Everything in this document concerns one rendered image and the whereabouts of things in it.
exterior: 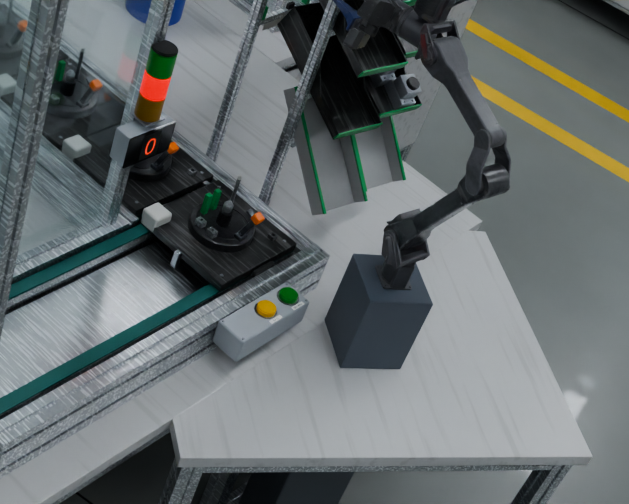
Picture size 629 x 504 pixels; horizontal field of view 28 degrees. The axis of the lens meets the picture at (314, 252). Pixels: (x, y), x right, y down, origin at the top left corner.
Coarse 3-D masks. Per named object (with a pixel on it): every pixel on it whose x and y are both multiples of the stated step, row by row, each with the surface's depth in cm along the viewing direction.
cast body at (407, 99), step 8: (392, 80) 276; (400, 80) 274; (408, 80) 273; (416, 80) 274; (392, 88) 276; (400, 88) 274; (408, 88) 274; (416, 88) 274; (392, 96) 277; (400, 96) 275; (408, 96) 275; (392, 104) 277; (400, 104) 275; (408, 104) 276
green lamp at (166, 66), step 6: (150, 48) 228; (150, 54) 227; (156, 54) 226; (150, 60) 228; (156, 60) 227; (162, 60) 227; (168, 60) 227; (174, 60) 228; (150, 66) 228; (156, 66) 228; (162, 66) 227; (168, 66) 228; (150, 72) 229; (156, 72) 228; (162, 72) 228; (168, 72) 229; (156, 78) 229; (162, 78) 229
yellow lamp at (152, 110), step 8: (136, 104) 235; (144, 104) 233; (152, 104) 233; (160, 104) 234; (136, 112) 235; (144, 112) 234; (152, 112) 234; (160, 112) 236; (144, 120) 235; (152, 120) 236
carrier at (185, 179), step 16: (144, 160) 271; (176, 160) 278; (192, 160) 279; (128, 176) 268; (144, 176) 268; (160, 176) 270; (176, 176) 273; (192, 176) 275; (208, 176) 277; (128, 192) 265; (144, 192) 266; (160, 192) 268; (176, 192) 270; (128, 208) 262
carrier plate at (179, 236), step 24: (192, 192) 271; (168, 240) 258; (192, 240) 260; (264, 240) 266; (288, 240) 269; (192, 264) 256; (216, 264) 256; (240, 264) 258; (264, 264) 262; (216, 288) 254
